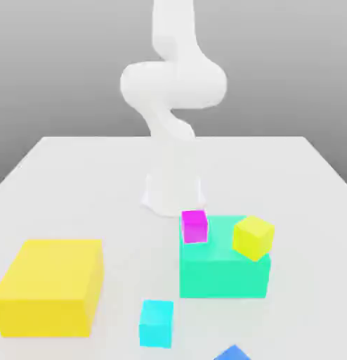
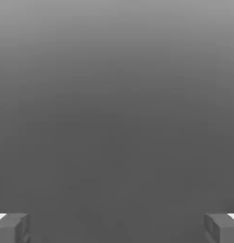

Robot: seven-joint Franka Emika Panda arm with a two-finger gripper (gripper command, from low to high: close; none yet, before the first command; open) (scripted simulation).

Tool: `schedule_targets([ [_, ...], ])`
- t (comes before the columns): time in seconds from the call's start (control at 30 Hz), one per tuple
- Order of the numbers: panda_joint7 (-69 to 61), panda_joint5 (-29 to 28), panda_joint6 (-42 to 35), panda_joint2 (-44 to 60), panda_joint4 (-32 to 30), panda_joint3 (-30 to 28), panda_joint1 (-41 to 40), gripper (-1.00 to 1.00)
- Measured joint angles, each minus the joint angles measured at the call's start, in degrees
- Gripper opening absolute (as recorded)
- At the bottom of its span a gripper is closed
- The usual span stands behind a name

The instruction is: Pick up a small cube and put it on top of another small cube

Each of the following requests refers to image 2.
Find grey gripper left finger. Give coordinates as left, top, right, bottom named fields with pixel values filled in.
left=0, top=212, right=32, bottom=243

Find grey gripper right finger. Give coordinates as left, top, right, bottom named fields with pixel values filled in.
left=203, top=212, right=234, bottom=243

